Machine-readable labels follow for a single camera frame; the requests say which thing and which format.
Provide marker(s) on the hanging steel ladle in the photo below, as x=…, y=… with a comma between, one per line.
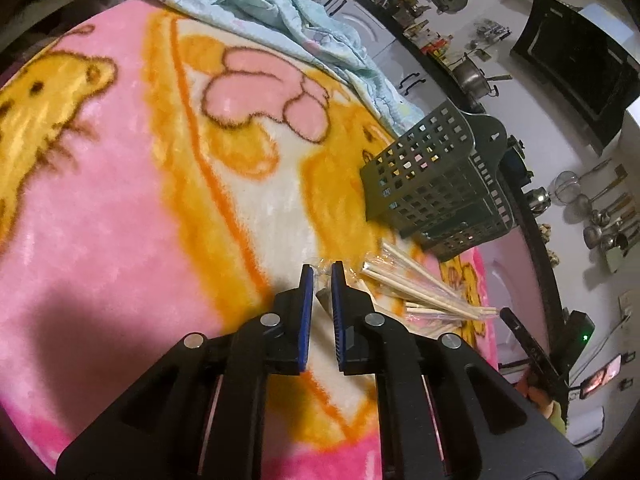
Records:
x=606, y=220

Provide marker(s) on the hanging wire strainer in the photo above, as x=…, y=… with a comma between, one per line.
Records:
x=567, y=186

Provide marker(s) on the ginger root pile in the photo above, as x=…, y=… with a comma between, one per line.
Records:
x=545, y=231

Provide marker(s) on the light blue patterned cloth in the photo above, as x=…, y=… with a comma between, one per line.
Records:
x=303, y=30

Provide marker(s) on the wooden chopsticks pair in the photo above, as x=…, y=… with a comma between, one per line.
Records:
x=397, y=271

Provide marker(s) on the steel stock pot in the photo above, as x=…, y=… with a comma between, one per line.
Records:
x=474, y=82

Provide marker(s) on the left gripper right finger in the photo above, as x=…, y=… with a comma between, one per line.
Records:
x=444, y=412

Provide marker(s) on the pink cartoon bear blanket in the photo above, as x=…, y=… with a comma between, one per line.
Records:
x=159, y=176

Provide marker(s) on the dark blue enamel pot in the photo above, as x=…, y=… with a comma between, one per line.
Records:
x=513, y=164

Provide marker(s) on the black range hood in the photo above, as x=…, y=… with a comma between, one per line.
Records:
x=594, y=73

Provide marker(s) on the dark green utensil basket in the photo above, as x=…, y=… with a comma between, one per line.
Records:
x=438, y=185

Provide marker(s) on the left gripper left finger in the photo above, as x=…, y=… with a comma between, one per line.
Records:
x=199, y=411

